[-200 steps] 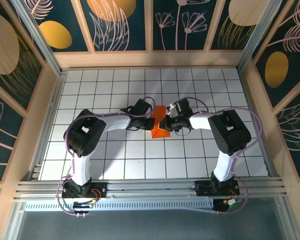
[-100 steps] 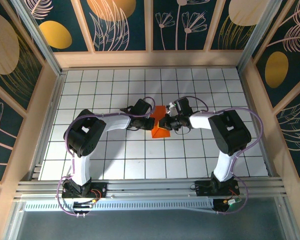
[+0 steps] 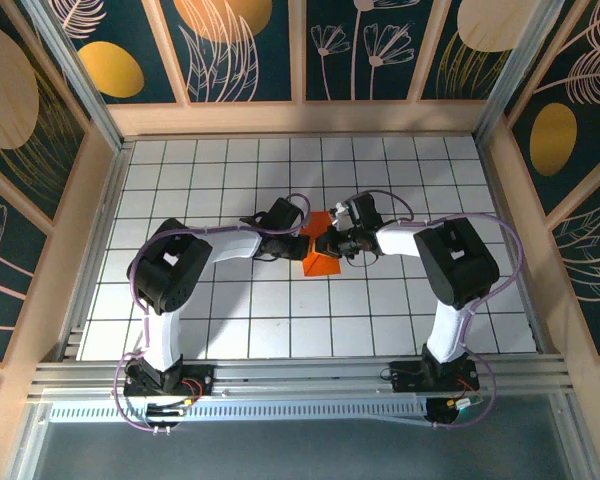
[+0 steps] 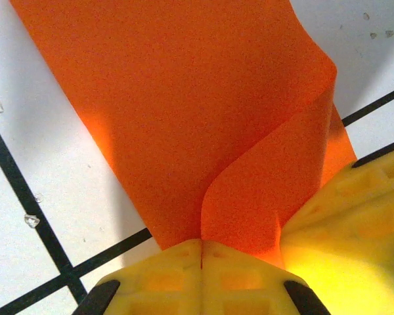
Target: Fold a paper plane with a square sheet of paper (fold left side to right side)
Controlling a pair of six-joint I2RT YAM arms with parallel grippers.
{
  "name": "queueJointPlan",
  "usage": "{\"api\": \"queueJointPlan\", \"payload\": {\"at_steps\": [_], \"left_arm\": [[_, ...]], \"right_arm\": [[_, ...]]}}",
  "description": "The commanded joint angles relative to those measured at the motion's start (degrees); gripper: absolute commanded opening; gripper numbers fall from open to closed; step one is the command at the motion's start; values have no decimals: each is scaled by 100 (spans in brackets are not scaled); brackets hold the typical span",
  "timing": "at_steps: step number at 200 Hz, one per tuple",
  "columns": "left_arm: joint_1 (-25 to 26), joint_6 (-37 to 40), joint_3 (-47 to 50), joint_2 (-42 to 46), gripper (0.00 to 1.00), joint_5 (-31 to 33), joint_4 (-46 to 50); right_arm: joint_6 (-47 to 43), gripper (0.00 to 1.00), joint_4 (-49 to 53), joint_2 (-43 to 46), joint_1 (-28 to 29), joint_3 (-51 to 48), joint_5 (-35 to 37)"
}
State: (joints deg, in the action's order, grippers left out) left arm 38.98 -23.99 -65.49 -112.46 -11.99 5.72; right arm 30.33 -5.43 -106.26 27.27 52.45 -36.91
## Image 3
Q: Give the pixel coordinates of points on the orange paper sheet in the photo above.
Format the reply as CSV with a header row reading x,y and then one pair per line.
x,y
320,267

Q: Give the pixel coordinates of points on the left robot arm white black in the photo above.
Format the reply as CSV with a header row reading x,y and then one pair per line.
x,y
170,280

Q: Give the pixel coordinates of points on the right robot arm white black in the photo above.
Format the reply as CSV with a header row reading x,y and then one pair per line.
x,y
460,265

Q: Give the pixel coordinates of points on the electronics module with green light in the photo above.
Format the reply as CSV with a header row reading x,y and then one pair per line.
x,y
442,412

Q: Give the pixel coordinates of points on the black electronics module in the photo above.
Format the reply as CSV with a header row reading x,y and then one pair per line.
x,y
162,417

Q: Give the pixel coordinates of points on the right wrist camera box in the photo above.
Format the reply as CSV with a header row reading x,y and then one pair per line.
x,y
365,210

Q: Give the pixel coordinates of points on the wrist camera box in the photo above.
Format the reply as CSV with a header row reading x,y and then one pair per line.
x,y
365,210
282,215

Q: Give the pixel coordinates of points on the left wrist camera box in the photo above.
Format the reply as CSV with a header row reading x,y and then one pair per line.
x,y
282,215

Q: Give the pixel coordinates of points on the aluminium rail beam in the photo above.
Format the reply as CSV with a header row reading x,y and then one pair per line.
x,y
305,380

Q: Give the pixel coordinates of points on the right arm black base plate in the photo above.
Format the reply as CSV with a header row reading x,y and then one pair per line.
x,y
400,382

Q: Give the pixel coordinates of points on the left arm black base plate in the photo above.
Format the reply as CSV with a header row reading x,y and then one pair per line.
x,y
202,375

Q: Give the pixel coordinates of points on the flower print wall panel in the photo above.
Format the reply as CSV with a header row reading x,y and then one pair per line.
x,y
340,75

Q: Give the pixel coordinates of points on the gold oval fern wall panel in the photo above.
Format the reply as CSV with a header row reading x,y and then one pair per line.
x,y
552,140

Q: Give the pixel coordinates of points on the aluminium corner post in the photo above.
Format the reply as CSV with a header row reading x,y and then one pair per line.
x,y
512,75
77,75

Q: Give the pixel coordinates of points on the orange sun leaf wall panel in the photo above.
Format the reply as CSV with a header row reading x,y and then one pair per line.
x,y
220,20

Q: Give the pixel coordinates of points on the pink fern leaves wall panel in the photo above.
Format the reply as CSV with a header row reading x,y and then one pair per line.
x,y
595,260

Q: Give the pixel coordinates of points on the orange oval leaf wall panel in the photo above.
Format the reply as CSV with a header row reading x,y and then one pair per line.
x,y
110,70

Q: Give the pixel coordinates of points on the beige circle wall panel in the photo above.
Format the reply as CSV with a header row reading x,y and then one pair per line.
x,y
480,20

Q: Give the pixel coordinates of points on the single pink flower wall panel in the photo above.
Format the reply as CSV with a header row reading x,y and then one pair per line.
x,y
5,280

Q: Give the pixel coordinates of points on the large beige disc wall panel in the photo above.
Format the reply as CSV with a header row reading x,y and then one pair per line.
x,y
10,90

